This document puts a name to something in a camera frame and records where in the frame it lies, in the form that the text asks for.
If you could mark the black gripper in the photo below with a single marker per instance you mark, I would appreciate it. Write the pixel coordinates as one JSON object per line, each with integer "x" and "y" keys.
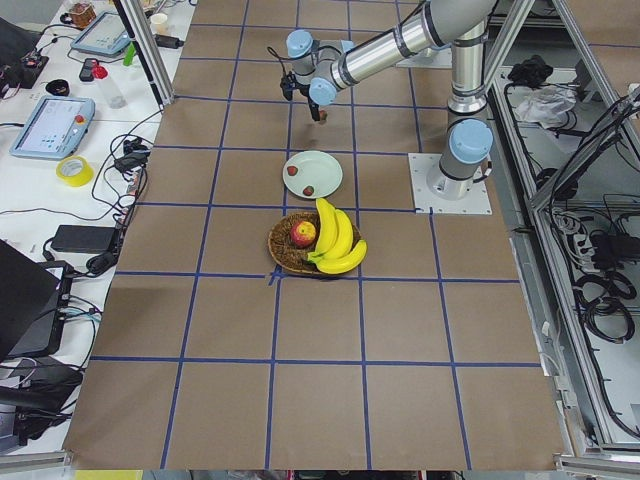
{"x": 313, "y": 106}

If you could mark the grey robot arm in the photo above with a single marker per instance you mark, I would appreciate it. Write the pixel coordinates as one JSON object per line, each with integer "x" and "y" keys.
{"x": 320, "y": 69}

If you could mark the pale green plate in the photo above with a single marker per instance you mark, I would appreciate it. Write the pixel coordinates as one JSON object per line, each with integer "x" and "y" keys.
{"x": 317, "y": 169}

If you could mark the red apple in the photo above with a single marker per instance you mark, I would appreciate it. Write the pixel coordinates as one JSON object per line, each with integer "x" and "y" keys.
{"x": 303, "y": 234}

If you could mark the woven wicker basket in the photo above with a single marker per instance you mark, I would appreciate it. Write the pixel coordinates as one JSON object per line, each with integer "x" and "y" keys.
{"x": 286, "y": 254}

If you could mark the white paper cup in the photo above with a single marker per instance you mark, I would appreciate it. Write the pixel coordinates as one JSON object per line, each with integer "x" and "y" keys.
{"x": 159, "y": 23}

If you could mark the yellow banana bunch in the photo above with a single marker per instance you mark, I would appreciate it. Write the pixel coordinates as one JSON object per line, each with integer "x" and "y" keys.
{"x": 335, "y": 251}

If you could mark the red capped squeeze bottle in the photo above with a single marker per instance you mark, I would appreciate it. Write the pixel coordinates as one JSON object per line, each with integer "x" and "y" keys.
{"x": 108, "y": 87}

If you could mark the teach pendant far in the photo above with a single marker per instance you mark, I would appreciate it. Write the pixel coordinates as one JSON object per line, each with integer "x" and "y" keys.
{"x": 105, "y": 36}

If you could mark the teach pendant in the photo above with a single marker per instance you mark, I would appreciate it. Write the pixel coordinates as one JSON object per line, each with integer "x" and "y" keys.
{"x": 55, "y": 128}
{"x": 105, "y": 36}

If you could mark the yellow tape roll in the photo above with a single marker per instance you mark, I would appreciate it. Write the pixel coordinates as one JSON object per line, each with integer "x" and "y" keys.
{"x": 74, "y": 171}

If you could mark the teach pendant near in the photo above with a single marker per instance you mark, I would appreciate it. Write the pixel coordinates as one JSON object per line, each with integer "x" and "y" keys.
{"x": 55, "y": 128}

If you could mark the black power adapter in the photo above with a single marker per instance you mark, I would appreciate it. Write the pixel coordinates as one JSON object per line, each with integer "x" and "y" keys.
{"x": 83, "y": 239}

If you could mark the black laptop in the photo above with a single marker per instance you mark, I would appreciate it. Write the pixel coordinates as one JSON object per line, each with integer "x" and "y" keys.
{"x": 33, "y": 296}

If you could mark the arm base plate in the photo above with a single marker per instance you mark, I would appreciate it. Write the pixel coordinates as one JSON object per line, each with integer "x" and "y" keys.
{"x": 434, "y": 193}

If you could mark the aluminium frame post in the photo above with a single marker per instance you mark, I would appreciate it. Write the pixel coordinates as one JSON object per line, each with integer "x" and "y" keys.
{"x": 139, "y": 31}

